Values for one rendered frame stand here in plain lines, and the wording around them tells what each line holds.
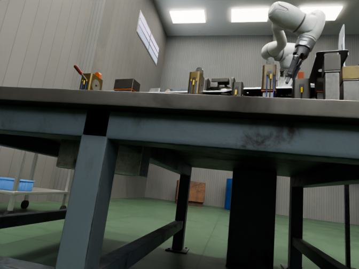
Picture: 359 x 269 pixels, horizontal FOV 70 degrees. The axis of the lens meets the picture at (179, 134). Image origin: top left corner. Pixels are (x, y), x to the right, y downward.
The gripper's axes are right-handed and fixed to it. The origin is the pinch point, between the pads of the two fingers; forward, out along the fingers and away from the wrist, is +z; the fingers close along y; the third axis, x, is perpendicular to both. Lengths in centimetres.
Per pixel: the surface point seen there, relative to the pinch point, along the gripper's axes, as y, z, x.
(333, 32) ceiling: -800, -551, -157
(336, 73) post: 36.8, 7.3, 24.4
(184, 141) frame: 76, 51, 4
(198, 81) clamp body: 28.0, 19.3, -31.8
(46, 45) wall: -68, -6, -389
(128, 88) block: 34, 35, -68
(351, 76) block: 12.7, -4.6, 26.6
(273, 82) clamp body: 25.8, 10.8, 2.0
